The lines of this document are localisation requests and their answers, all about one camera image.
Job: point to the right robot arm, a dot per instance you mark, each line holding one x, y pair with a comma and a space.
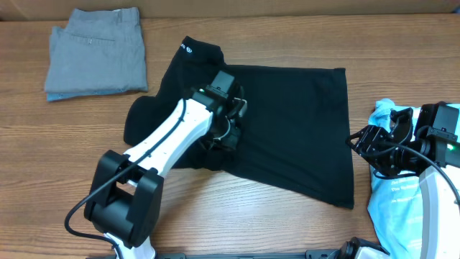
438, 151

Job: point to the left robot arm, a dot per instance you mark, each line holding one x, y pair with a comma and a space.
126, 192

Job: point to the light blue t-shirt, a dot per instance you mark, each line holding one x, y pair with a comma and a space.
396, 206

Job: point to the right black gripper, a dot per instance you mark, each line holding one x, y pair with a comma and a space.
368, 147

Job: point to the folded light blue garment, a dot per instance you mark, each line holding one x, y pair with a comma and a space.
79, 96

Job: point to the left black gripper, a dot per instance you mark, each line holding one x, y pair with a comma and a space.
231, 138

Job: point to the black t-shirt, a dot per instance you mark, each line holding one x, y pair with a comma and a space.
293, 134

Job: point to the folded grey shorts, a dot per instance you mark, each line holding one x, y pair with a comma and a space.
97, 53

